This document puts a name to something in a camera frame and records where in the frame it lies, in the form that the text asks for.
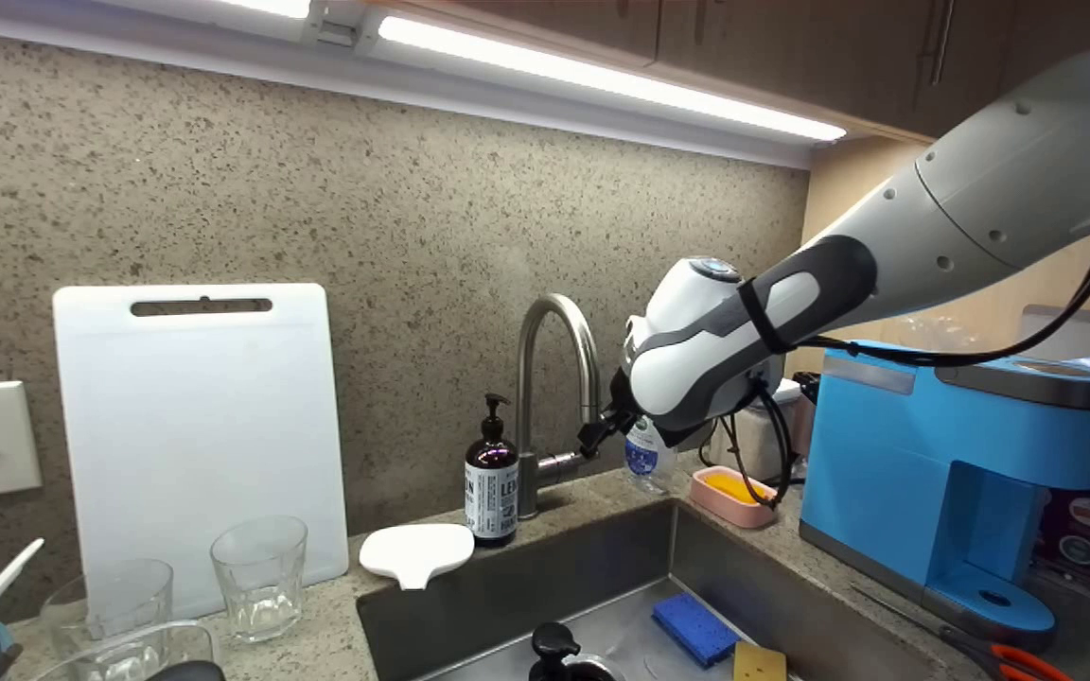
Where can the wooden wall cabinets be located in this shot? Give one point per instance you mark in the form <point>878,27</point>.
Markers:
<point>824,51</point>

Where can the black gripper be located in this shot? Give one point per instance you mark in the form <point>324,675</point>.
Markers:
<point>622,405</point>

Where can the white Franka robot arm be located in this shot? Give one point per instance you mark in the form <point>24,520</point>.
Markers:
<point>948,215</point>

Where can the blue coffee machine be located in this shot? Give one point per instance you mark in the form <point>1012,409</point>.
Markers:
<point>886,468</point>

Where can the yellow sponge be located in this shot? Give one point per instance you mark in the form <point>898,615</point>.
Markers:
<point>758,665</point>

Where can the white soap dish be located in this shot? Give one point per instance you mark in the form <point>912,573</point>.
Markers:
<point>419,550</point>

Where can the black sink faucet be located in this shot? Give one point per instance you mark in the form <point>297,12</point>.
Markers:
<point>553,650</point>

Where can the clear glass bowl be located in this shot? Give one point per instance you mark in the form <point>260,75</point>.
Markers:
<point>115,660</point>

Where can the dark coffee pod box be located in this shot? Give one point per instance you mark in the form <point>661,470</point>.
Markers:
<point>1086,536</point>

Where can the clear glass tumbler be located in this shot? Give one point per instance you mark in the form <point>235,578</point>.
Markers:
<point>130,602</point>
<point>260,579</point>

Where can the long under-cabinet light bar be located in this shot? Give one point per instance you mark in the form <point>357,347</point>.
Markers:
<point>607,79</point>

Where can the white plastic cutting board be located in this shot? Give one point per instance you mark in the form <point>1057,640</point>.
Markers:
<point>207,439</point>

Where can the short under-cabinet light bar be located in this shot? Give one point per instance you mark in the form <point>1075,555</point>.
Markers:
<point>275,7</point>

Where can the blue sponge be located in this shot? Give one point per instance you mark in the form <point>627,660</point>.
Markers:
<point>693,628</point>

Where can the stainless steel faucet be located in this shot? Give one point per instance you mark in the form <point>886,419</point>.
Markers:
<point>527,419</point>

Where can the steel sink basin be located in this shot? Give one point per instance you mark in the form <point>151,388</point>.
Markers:
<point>532,588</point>

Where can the pink tray with yellow sponge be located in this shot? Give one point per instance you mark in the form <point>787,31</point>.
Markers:
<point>728,496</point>

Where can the amber hand soap pump bottle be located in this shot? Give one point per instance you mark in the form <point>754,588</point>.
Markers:
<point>488,493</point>

